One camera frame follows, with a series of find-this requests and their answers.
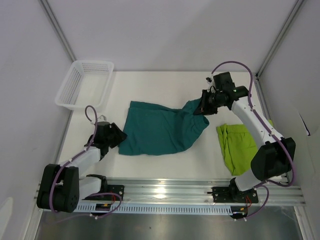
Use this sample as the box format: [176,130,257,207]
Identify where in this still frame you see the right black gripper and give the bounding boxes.
[194,89,226,117]

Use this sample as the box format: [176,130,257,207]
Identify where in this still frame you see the teal green shorts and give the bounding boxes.
[118,99,209,156]

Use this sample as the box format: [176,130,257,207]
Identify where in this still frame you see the lime green shorts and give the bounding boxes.
[216,124,258,176]

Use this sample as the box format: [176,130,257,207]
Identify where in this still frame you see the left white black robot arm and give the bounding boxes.
[36,121,127,213]

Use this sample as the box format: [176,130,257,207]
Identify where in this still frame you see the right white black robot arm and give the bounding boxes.
[194,72,296,202]

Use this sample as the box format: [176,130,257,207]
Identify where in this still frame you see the white plastic basket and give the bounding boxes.
[54,60,114,112]

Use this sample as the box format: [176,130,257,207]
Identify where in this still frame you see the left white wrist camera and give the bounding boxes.
[97,115,109,125]

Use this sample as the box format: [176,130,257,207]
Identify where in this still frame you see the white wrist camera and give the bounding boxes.
[205,76,214,85]
[97,115,109,125]

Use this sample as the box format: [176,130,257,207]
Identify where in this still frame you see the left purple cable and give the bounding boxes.
[51,105,123,221]

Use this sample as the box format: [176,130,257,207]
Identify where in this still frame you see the purple cable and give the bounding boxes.
[51,105,123,221]
[211,61,298,222]

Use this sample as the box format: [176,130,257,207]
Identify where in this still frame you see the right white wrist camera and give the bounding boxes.
[205,76,214,85]

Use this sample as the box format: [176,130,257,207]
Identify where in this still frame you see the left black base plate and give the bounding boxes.
[99,184,125,201]

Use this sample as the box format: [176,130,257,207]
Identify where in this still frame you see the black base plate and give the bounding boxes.
[99,184,125,201]
[207,186,259,204]

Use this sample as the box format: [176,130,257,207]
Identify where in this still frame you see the aluminium mounting rail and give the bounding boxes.
[33,177,307,207]

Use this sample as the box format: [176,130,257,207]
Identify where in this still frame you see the white slotted cable duct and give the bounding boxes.
[74,203,232,216]

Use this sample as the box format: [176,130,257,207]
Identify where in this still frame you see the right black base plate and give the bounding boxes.
[207,186,259,204]

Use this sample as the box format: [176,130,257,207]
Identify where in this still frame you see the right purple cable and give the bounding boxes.
[211,61,298,222]

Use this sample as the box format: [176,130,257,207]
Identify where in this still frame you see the right aluminium frame post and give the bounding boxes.
[254,0,308,78]

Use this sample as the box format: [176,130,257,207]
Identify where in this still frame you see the aluminium frame post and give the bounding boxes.
[254,0,308,78]
[38,0,77,62]

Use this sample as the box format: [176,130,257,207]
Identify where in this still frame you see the left aluminium frame post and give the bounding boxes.
[38,0,77,62]

